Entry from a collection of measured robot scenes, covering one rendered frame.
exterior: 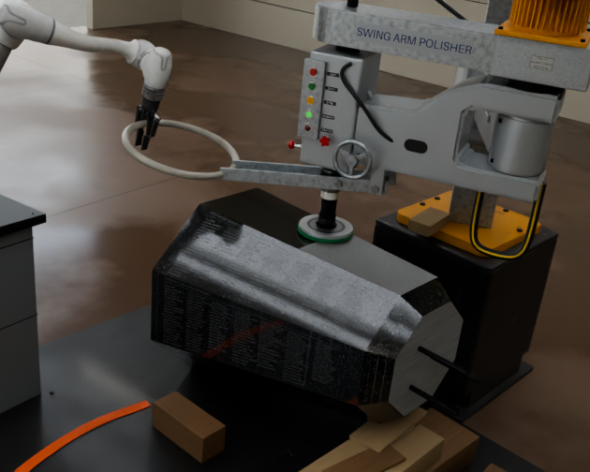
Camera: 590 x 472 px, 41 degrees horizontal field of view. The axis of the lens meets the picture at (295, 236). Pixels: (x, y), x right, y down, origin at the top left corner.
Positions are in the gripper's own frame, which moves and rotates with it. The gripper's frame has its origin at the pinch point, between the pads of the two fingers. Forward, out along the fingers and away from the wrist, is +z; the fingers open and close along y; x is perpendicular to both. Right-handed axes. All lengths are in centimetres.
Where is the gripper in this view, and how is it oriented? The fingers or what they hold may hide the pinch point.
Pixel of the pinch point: (141, 140)
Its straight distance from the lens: 347.7
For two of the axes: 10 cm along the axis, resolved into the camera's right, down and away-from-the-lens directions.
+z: -2.9, 8.3, 4.8
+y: 7.4, 5.2, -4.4
